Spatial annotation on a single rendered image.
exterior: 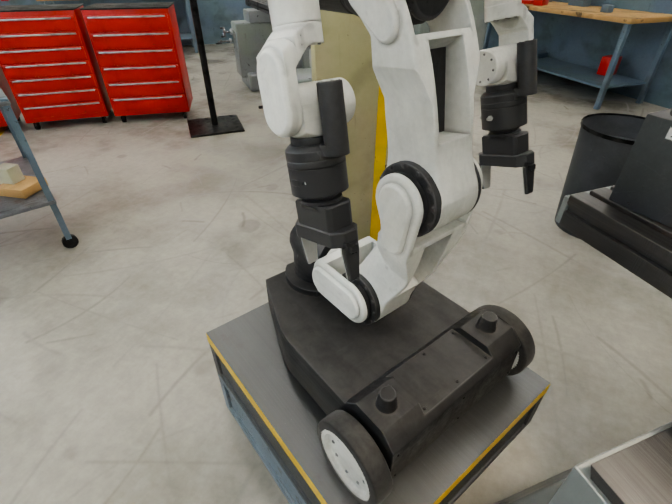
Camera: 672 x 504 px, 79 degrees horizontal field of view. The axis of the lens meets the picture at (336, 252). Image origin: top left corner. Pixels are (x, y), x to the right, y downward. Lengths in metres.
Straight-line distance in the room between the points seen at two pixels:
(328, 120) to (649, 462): 0.70
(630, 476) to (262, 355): 0.90
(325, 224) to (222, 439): 1.14
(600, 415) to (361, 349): 1.09
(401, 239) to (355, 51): 1.28
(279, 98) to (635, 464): 0.75
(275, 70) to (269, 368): 0.89
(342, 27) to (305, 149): 1.33
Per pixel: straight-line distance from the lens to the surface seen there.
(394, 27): 0.68
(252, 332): 1.34
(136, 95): 4.67
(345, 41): 1.89
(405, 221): 0.72
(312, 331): 1.09
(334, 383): 0.99
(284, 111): 0.56
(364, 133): 2.03
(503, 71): 0.89
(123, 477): 1.66
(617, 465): 0.82
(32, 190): 2.79
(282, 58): 0.55
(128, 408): 1.80
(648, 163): 1.01
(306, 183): 0.58
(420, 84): 0.68
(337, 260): 1.05
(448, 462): 1.11
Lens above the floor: 1.37
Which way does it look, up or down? 36 degrees down
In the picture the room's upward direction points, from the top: straight up
